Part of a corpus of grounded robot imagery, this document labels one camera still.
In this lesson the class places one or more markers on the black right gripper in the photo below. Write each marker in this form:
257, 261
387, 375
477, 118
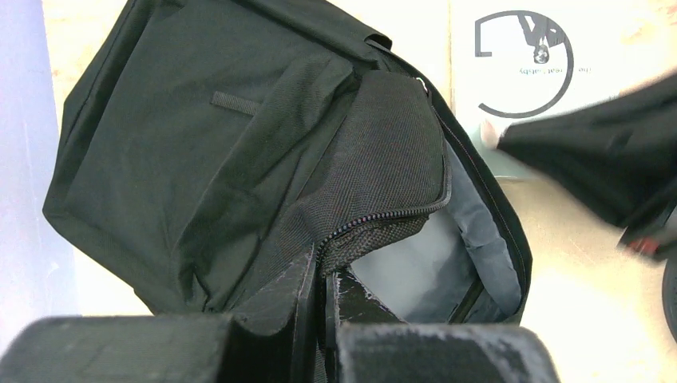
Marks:
618, 158

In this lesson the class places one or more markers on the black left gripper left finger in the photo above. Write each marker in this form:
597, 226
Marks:
269, 338

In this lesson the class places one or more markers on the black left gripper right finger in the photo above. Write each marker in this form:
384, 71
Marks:
364, 342

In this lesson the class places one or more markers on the grey thin notebook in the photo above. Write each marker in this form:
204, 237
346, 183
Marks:
525, 60

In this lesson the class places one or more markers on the black student backpack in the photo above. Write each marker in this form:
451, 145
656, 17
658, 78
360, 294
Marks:
209, 144

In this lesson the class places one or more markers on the grey filament spool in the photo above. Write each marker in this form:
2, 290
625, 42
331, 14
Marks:
669, 296

